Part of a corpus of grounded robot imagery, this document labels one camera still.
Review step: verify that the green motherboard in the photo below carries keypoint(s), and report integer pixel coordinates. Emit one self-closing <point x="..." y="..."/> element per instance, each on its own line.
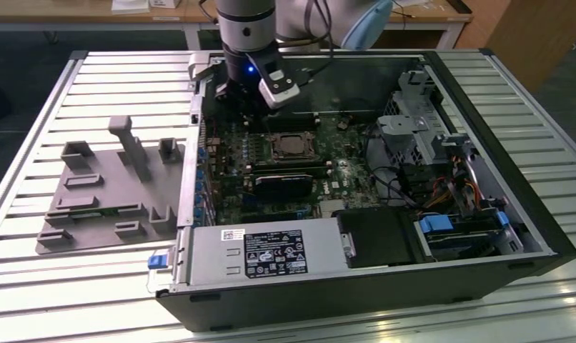
<point x="349" y="186"/>

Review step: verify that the black open PC case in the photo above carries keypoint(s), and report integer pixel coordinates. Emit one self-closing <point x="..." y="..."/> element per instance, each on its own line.
<point x="316" y="303"/>

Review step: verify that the blue plastic clip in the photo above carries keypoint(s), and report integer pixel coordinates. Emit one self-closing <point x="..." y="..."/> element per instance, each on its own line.
<point x="501" y="219"/>

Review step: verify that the grey parts rack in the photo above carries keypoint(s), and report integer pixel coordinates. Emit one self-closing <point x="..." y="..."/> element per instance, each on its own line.
<point x="110" y="186"/>

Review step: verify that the green RAM stick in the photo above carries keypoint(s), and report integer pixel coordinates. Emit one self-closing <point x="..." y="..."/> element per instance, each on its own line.
<point x="85" y="213"/>

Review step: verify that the CPU socket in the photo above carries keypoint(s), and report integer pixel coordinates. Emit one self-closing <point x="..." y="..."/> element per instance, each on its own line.
<point x="272" y="159"/>

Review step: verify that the black RAM slots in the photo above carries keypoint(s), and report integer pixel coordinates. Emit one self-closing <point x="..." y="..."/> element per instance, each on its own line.
<point x="292" y="123"/>

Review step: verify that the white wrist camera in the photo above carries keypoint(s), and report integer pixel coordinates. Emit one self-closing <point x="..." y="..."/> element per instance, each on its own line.
<point x="280" y="94"/>

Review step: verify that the grey plastic cage latch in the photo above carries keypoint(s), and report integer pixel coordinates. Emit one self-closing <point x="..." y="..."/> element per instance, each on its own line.
<point x="454" y="141"/>

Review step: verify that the wooden desk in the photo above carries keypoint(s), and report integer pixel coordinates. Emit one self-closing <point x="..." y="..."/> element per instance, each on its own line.
<point x="53" y="16"/>

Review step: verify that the small white box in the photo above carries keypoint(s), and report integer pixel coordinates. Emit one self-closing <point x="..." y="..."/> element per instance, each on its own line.
<point x="165" y="3"/>

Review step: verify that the grey power supply unit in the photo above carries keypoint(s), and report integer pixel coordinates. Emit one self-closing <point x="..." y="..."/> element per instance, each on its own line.
<point x="210" y="257"/>

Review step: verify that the silver CPU plate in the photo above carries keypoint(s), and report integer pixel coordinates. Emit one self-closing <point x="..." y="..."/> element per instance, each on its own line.
<point x="292" y="144"/>

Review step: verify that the black graphics card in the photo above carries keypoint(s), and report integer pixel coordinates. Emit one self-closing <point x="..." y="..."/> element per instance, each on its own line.
<point x="282" y="187"/>

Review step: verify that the black drive cover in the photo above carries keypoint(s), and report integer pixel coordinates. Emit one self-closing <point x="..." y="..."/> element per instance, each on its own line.
<point x="378" y="239"/>

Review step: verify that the blue release latch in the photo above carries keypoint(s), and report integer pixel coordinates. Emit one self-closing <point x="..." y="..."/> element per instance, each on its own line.
<point x="156" y="261"/>

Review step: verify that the wooden cabinet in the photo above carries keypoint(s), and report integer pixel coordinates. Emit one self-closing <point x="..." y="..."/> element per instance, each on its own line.
<point x="530" y="35"/>

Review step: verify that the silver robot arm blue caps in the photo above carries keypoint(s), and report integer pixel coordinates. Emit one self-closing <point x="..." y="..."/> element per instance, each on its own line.
<point x="245" y="25"/>

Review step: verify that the silver chipset heatsink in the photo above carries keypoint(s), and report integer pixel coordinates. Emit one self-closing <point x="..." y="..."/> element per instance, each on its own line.
<point x="332" y="207"/>

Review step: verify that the metal drive cage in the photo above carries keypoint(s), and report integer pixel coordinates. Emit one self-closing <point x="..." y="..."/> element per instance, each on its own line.
<point x="412" y="143"/>

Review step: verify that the hard disk in blue carrier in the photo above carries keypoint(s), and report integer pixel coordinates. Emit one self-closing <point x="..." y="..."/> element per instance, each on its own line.
<point x="436" y="223"/>

